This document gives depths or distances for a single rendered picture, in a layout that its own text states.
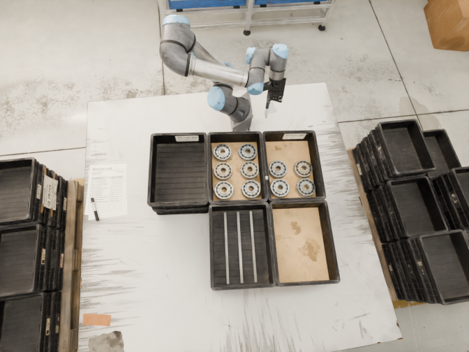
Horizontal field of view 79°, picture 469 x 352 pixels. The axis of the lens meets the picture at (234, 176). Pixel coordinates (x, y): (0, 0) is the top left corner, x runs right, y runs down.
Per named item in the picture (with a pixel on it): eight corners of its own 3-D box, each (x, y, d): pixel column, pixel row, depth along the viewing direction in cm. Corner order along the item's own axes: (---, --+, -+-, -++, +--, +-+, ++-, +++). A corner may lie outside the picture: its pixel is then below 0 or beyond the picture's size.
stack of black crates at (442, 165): (393, 144, 249) (410, 131, 227) (425, 141, 252) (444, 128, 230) (410, 188, 235) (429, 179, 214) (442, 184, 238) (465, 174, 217)
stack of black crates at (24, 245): (22, 237, 205) (-13, 229, 173) (66, 231, 208) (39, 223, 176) (16, 297, 192) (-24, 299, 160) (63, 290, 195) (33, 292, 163)
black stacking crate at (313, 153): (259, 141, 168) (262, 131, 157) (308, 140, 170) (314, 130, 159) (265, 207, 154) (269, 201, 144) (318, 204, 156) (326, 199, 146)
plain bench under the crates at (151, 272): (121, 149, 249) (87, 101, 183) (299, 130, 265) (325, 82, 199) (123, 360, 195) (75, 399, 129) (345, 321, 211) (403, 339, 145)
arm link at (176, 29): (218, 96, 170) (153, 45, 122) (221, 72, 172) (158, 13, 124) (236, 93, 164) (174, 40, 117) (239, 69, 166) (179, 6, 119)
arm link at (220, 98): (220, 116, 169) (203, 109, 159) (223, 94, 170) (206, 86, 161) (235, 113, 160) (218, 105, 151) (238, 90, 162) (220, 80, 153)
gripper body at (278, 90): (281, 104, 148) (285, 82, 139) (264, 101, 149) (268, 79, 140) (283, 96, 153) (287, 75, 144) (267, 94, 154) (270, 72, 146)
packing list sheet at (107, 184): (86, 165, 168) (86, 165, 168) (126, 161, 170) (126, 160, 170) (84, 221, 157) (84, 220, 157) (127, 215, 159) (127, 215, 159)
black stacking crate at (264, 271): (209, 209, 152) (209, 204, 141) (264, 207, 154) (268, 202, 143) (211, 290, 138) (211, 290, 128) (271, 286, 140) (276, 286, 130)
